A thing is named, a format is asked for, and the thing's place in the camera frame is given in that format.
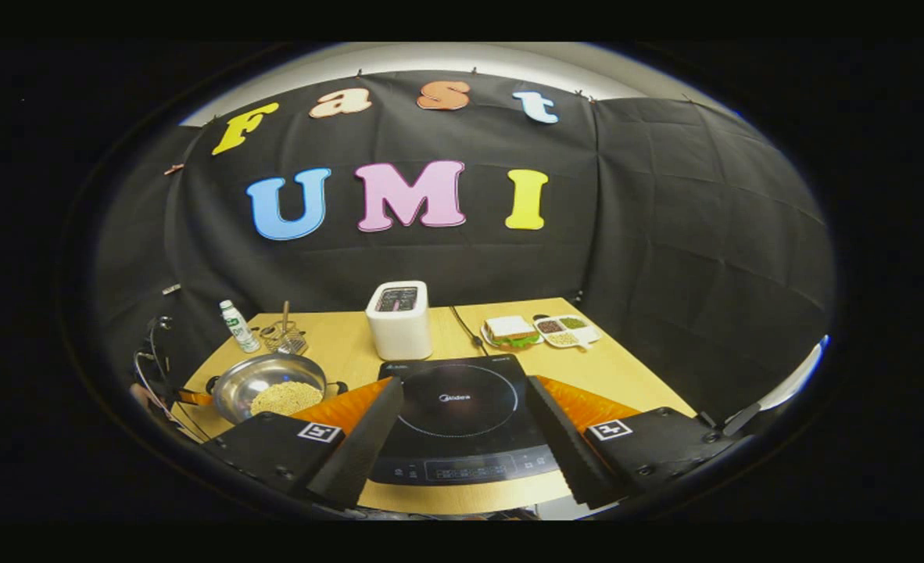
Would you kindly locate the black induction cooktop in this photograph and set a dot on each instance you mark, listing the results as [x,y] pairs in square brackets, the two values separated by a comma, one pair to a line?
[462,422]

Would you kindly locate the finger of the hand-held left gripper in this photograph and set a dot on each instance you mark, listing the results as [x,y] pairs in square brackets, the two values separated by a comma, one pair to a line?
[195,397]

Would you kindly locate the pile of soybeans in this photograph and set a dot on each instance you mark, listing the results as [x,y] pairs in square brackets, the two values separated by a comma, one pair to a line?
[286,397]

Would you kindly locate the white divided dish of beans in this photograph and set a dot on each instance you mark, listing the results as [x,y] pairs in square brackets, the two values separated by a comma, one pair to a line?
[567,332]

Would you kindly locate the black backdrop cloth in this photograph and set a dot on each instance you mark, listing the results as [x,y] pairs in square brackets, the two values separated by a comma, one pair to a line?
[446,258]

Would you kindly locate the sandwich with lettuce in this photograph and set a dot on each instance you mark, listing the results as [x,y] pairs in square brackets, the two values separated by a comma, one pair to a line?
[509,328]

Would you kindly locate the white bottle with green label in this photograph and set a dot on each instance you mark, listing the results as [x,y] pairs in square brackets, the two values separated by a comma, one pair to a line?
[239,328]

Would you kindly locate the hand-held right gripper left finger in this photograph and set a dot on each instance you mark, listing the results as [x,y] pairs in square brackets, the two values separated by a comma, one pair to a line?
[360,446]

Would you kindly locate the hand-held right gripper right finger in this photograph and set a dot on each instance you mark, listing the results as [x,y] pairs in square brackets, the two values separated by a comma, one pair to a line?
[564,446]

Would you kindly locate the white panel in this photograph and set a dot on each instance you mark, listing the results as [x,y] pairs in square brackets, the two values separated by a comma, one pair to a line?
[794,379]

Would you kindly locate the white toaster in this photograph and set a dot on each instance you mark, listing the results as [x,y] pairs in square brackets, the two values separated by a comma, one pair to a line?
[399,328]

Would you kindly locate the small white plate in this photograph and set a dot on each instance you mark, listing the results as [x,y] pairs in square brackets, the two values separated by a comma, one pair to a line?
[536,341]

